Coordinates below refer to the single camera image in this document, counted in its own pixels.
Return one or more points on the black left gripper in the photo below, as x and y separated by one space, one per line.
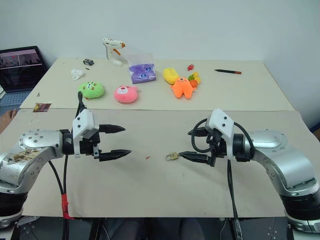
87 147

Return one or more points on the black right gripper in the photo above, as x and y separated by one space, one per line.
216 147

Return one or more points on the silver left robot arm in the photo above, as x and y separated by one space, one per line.
37 140

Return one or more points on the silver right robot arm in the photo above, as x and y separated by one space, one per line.
282 160

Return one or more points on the small brass padlock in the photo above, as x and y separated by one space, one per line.
173 156

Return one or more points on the pink plush toy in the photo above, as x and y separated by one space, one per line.
125 94

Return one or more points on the green plush toy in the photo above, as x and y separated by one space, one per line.
91 89

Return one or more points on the orange one-eyed plush toy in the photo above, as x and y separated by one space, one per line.
183 87

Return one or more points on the yellow plush toy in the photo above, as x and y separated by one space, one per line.
170 75

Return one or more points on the crumpled white tissue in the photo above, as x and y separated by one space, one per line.
77 74

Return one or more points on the purple plush in plastic bag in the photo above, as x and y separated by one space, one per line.
142 71

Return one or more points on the small red wrapped candy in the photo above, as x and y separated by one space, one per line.
190 67

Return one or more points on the brown printed card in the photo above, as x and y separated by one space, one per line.
42 107

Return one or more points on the black and red pen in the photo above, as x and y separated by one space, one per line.
227 71

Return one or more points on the small black box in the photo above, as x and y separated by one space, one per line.
88 62

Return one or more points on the white hot glue gun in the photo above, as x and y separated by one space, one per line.
111 51

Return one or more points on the bystander bare skin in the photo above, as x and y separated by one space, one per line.
6 120

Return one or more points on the open laptop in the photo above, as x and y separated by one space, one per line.
18 67

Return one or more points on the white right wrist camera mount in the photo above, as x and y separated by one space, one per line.
221 122

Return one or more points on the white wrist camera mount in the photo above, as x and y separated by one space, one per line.
221 122
83 122

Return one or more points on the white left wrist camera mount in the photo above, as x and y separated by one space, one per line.
83 122

